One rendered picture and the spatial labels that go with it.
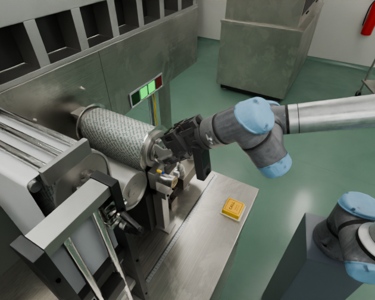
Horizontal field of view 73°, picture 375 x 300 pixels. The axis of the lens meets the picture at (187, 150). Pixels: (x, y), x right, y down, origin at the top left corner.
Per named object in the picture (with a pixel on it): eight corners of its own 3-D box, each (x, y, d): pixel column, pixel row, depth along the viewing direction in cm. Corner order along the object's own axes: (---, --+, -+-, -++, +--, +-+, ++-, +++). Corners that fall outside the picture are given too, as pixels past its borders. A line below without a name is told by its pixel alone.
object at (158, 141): (169, 144, 81) (159, 165, 79) (164, 143, 82) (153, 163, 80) (162, 134, 74) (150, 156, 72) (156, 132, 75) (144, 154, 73)
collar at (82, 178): (97, 213, 53) (89, 194, 49) (77, 202, 55) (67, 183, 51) (117, 193, 57) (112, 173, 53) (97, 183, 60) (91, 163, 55)
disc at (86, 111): (84, 153, 87) (71, 117, 77) (83, 153, 87) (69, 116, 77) (113, 130, 96) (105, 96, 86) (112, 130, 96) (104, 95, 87)
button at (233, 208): (238, 220, 99) (238, 216, 97) (221, 212, 101) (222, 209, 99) (244, 207, 103) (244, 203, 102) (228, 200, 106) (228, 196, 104)
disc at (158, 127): (143, 180, 77) (137, 143, 67) (142, 180, 77) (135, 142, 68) (169, 152, 87) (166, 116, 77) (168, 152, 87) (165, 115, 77)
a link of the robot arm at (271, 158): (293, 143, 63) (270, 110, 59) (296, 175, 55) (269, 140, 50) (263, 154, 67) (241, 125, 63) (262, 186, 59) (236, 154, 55)
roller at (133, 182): (125, 218, 74) (117, 191, 66) (64, 186, 84) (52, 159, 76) (149, 190, 82) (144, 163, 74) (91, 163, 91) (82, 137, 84)
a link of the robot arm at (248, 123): (274, 141, 49) (250, 109, 46) (229, 154, 57) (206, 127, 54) (280, 116, 54) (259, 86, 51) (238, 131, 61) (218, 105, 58)
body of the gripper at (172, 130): (172, 124, 70) (204, 109, 62) (190, 148, 72) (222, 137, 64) (157, 138, 65) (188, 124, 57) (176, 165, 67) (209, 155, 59)
